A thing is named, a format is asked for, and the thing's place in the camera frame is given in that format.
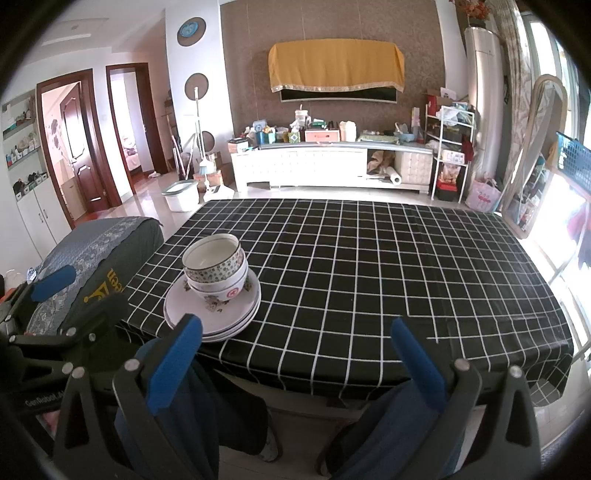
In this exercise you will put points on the dark red cloth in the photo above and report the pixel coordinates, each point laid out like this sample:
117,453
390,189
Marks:
467,148

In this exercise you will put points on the clear cup with straw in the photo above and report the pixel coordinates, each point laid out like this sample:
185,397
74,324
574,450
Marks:
302,120

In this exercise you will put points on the orange artificial flowers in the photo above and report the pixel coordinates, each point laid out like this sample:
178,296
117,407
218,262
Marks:
475,8

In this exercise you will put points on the white plastic tub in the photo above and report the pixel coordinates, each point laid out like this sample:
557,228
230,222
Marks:
180,198

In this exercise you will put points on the white plate pink flowers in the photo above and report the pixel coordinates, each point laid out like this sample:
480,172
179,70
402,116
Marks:
233,333

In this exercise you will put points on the grey patterned slipper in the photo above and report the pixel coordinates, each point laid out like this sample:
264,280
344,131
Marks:
270,447

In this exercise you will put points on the black television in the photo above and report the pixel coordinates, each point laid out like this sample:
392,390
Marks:
339,95

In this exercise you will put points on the plain cream white bowl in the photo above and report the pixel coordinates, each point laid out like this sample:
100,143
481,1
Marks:
244,270

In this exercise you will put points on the silver standing air conditioner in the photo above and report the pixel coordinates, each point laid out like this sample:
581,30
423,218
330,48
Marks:
485,92

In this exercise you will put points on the white dustpan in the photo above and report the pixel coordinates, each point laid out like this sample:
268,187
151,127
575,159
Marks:
219,194

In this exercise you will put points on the blue plastic basket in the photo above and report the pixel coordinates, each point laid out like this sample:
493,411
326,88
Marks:
575,154

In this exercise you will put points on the brown paper bag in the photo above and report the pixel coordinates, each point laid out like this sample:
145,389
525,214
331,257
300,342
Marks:
381,162

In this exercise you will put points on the brown wooden door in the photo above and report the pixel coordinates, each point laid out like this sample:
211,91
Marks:
78,147

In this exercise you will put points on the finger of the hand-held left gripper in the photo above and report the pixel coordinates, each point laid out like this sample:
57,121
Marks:
53,281
92,318

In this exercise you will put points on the person's left leg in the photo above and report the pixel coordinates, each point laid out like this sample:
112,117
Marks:
231,415

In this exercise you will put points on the black checkered tablecloth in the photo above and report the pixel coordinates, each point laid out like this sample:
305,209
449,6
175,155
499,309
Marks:
369,277

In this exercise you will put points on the white television cabinet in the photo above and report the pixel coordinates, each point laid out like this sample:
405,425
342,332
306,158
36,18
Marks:
300,164

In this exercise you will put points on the white plate brown floral print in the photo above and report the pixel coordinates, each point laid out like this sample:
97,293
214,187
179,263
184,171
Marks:
178,304

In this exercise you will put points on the white plastic jug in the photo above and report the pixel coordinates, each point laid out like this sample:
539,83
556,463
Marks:
347,132

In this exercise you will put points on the round brown wall plaque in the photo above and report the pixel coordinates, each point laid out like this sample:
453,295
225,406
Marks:
196,85
208,141

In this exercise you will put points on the pale blue printed bowl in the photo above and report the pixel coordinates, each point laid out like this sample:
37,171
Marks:
221,293

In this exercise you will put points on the yellow television cover cloth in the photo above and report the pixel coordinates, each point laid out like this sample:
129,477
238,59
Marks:
337,64

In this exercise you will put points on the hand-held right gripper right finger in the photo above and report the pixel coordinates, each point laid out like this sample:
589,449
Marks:
415,360

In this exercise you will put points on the pink bag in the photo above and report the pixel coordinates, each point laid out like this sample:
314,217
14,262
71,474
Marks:
482,198

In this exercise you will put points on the white metal shelf rack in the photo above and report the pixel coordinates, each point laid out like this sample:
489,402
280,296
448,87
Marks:
439,152

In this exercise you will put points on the white tufted storage box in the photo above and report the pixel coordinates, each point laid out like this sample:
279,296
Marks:
415,168

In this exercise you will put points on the arched wooden frame mirror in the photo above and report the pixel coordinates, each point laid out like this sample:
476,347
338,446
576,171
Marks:
531,161

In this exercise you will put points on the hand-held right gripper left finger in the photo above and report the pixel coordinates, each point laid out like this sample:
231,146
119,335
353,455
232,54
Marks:
178,360

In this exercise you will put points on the patterned beige curtain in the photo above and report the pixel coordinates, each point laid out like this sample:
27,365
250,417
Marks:
517,69

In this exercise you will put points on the person's right leg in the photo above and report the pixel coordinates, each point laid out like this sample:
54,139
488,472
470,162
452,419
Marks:
378,429

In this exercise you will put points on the person's leg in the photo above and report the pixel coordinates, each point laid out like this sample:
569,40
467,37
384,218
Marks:
378,429
231,415

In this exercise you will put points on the small-flower patterned bowl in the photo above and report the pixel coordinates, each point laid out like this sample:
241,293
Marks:
203,251

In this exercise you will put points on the paper towel roll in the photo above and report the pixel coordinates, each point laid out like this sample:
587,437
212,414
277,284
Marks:
392,177

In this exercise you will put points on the pink drawer box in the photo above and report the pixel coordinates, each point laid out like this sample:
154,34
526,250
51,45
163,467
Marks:
322,136

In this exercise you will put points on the dark wooden door frame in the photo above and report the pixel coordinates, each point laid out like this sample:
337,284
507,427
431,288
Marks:
154,124
102,138

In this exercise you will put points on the white wall cabinet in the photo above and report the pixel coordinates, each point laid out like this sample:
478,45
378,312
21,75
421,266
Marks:
41,217

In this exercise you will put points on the red patterned bag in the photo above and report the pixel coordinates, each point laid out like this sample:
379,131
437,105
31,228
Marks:
450,175

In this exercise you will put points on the round wall plaque blue centre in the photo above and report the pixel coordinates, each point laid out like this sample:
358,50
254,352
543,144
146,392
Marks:
191,31

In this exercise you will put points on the white mop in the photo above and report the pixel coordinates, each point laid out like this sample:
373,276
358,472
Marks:
199,129

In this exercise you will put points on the green tissue box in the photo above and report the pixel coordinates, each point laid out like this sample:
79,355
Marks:
294,137

